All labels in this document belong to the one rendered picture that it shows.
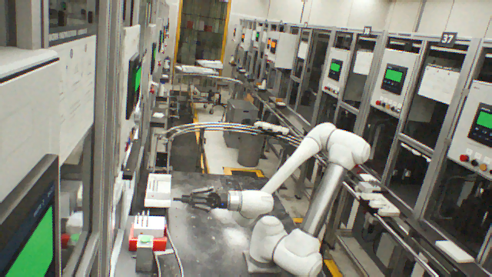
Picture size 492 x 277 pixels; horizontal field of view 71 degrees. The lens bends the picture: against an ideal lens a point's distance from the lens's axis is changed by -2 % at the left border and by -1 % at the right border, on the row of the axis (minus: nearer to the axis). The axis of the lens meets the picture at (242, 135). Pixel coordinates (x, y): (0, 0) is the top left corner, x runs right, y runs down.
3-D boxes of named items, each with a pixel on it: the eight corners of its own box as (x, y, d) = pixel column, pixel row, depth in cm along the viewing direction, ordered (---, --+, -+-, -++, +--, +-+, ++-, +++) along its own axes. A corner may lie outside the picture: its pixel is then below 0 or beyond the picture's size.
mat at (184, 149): (216, 201, 390) (216, 200, 390) (161, 198, 377) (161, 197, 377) (192, 91, 934) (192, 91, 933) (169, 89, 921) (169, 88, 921)
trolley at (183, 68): (176, 114, 703) (181, 65, 674) (168, 106, 749) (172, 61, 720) (216, 115, 746) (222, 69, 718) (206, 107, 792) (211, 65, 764)
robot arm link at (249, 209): (243, 208, 151) (236, 218, 162) (277, 210, 154) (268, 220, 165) (241, 185, 157) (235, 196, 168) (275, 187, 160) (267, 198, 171)
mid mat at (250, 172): (280, 205, 402) (280, 205, 402) (233, 203, 390) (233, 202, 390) (260, 169, 495) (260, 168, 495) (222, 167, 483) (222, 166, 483)
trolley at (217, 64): (221, 104, 847) (227, 64, 818) (198, 102, 827) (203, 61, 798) (213, 96, 922) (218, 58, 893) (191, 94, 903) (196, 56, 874)
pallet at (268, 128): (253, 131, 390) (254, 122, 387) (257, 128, 402) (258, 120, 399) (284, 139, 378) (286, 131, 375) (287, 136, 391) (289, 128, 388)
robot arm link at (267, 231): (260, 241, 201) (267, 208, 195) (286, 258, 190) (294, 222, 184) (242, 251, 189) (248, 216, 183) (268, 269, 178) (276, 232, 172)
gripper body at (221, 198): (224, 205, 162) (204, 203, 160) (227, 188, 159) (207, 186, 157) (227, 213, 155) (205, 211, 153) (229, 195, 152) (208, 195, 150)
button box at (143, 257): (150, 271, 139) (152, 245, 136) (130, 271, 137) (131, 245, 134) (151, 258, 146) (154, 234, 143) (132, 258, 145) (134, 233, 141)
